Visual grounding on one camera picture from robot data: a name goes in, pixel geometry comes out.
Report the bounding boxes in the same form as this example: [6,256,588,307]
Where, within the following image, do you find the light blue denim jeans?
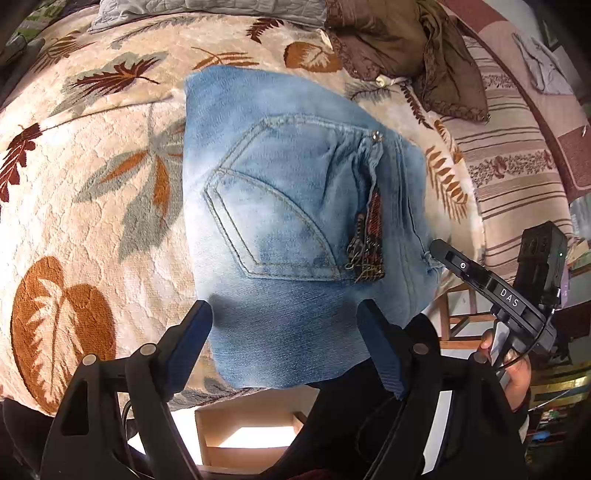
[182,66,442,389]

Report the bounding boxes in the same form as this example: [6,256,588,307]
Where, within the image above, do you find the person right hand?
[478,329,532,412]

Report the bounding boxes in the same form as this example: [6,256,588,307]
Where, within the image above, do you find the striped floral bedsheet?
[436,36,573,281]

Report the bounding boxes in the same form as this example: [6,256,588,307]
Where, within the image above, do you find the wooden stool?
[194,386,318,473]

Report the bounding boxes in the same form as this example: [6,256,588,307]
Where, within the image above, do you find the leaf pattern fleece blanket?
[1,10,485,415]

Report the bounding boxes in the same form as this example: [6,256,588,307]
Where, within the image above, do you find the white rolled cloth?
[375,75,411,88]

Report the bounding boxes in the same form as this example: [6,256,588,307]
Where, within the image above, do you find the brown jacket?
[325,0,489,122]

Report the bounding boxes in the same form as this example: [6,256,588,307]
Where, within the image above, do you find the grey quilted pillow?
[89,0,327,33]

